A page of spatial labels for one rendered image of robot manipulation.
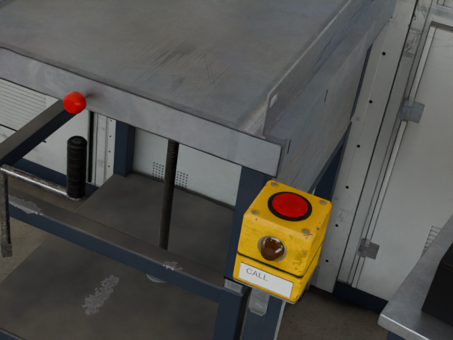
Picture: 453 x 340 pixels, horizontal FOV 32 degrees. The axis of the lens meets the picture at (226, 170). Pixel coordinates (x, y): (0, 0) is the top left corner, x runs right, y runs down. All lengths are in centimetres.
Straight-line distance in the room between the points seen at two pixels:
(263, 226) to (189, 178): 123
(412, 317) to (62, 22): 72
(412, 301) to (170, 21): 63
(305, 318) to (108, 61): 103
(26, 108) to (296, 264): 149
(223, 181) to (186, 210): 12
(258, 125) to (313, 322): 101
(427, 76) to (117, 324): 83
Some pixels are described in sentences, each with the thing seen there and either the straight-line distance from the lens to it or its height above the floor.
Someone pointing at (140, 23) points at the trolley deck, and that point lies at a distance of 134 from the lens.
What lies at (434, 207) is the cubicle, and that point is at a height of 38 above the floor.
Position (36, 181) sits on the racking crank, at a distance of 130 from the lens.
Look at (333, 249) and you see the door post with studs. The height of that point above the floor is 14.
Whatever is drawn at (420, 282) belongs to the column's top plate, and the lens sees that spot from 106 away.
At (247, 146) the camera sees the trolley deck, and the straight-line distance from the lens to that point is 108.
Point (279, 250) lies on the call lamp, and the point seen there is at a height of 88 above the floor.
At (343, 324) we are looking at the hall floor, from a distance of 204.
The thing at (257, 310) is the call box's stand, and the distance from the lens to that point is 95.
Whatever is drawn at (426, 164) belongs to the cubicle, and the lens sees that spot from 179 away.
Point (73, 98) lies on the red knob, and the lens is 114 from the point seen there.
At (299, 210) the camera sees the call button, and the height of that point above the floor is 91.
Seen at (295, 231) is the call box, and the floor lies 90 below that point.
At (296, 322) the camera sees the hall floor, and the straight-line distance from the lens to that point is 201.
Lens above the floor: 142
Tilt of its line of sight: 35 degrees down
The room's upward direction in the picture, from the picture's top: 9 degrees clockwise
